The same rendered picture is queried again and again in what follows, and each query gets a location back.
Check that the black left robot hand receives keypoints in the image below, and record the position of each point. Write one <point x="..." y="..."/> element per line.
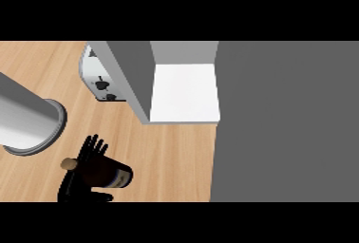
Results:
<point x="73" y="189"/>

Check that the dark wine bottle with cork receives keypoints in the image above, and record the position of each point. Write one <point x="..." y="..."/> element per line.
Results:
<point x="105" y="172"/>

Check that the grey cabinet with white inside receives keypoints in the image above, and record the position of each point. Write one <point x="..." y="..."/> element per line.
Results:
<point x="173" y="88"/>

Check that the dark grey cabinet door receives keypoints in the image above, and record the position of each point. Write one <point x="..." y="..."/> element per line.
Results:
<point x="285" y="121"/>

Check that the grey cylindrical canister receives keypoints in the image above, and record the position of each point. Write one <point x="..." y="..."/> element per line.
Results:
<point x="25" y="118"/>

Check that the white toaster with black knobs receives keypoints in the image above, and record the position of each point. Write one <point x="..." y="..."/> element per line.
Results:
<point x="99" y="80"/>

